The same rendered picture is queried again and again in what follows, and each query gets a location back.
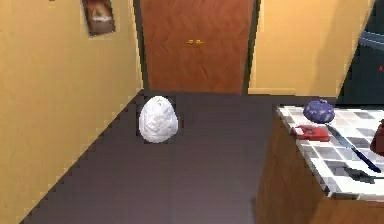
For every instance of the white egg-shaped bag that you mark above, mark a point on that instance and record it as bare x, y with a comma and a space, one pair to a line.
158, 120

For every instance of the brown wooden room door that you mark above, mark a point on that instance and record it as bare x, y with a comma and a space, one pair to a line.
196, 46

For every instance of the red book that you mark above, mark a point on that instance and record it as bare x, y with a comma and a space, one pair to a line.
311, 132

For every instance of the blue speckled round pot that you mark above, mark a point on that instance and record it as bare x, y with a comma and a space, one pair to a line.
319, 111

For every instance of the wooden counter with tiled top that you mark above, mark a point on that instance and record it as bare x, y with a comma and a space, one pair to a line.
300, 180

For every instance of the dark blue fridge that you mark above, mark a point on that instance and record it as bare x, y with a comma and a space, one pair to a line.
365, 66

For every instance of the dark grey spatula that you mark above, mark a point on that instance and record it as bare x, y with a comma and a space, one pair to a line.
361, 175

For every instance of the dark red kettle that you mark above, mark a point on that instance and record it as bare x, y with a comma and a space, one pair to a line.
378, 139

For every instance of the brown framed wall picture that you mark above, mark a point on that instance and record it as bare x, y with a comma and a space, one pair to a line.
98, 16

